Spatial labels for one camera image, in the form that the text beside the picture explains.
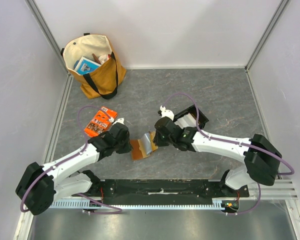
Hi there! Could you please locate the aluminium frame rail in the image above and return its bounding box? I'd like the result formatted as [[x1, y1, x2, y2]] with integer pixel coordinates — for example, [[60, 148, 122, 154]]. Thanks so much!
[[24, 178, 299, 200]]

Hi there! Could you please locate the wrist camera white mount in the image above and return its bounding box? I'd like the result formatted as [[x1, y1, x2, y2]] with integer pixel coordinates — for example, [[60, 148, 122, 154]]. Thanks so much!
[[109, 117, 125, 126], [158, 105, 175, 121]]

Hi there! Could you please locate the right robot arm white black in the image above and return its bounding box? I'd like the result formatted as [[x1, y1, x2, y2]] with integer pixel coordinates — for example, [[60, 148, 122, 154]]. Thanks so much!
[[153, 116, 281, 197]]

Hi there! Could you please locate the white card stack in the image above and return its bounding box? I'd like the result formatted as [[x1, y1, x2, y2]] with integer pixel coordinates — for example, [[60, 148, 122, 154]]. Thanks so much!
[[175, 113, 197, 129]]

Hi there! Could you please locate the brown item in bag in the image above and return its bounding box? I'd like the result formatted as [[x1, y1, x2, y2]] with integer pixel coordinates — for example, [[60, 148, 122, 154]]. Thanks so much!
[[92, 53, 101, 64]]

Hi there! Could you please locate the slotted cable duct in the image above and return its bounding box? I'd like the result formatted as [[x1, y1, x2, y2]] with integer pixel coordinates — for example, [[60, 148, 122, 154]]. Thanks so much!
[[49, 198, 227, 210]]

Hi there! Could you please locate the brown leather card holder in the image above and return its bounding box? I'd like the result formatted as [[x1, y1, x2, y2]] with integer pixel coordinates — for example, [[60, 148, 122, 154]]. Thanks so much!
[[130, 131, 158, 161]]

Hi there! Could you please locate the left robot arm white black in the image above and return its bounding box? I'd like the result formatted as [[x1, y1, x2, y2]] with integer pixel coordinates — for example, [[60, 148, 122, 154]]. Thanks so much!
[[15, 118, 133, 216]]

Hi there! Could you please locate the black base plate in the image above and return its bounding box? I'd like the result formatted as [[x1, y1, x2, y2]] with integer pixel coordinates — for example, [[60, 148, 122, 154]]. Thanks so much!
[[84, 179, 250, 206]]

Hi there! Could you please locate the blue book in bag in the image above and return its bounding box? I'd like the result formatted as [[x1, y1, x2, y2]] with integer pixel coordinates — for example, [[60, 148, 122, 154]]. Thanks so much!
[[73, 56, 101, 75]]

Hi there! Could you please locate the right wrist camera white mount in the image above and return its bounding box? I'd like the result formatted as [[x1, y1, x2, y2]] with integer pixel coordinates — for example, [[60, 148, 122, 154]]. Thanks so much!
[[158, 105, 175, 121]]

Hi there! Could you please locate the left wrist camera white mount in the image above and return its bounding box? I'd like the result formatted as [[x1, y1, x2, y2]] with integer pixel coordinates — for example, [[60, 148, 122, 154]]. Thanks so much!
[[109, 117, 125, 126]]

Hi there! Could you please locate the orange booklet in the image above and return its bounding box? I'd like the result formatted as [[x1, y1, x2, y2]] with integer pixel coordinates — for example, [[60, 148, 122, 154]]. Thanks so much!
[[84, 106, 118, 138]]

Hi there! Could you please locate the black card box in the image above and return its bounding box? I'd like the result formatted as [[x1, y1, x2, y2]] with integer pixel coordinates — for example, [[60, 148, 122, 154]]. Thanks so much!
[[173, 104, 209, 129]]

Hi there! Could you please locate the mustard canvas tote bag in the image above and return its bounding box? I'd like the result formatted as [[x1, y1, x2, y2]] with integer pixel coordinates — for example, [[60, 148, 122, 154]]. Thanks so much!
[[60, 33, 127, 100]]

